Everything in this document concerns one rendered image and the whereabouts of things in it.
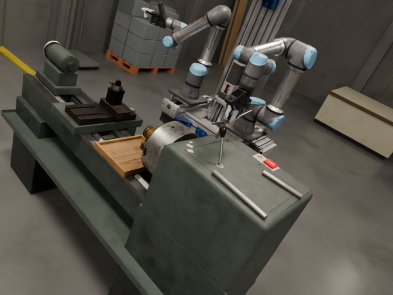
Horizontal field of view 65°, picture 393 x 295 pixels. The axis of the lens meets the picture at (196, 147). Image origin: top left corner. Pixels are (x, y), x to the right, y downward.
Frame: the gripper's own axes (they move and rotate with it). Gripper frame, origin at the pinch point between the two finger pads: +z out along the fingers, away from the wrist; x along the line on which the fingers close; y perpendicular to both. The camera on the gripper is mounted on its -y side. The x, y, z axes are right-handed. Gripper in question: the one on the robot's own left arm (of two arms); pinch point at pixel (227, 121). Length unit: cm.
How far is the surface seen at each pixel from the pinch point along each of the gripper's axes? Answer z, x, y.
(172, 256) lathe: 58, -21, -34
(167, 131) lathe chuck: 14.7, 17.9, -20.3
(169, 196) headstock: 32.3, -6.6, -34.1
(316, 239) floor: 137, -58, 194
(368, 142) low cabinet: 118, -7, 642
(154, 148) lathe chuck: 22.9, 17.1, -27.0
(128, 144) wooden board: 48, 53, -9
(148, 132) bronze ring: 25.9, 34.2, -15.7
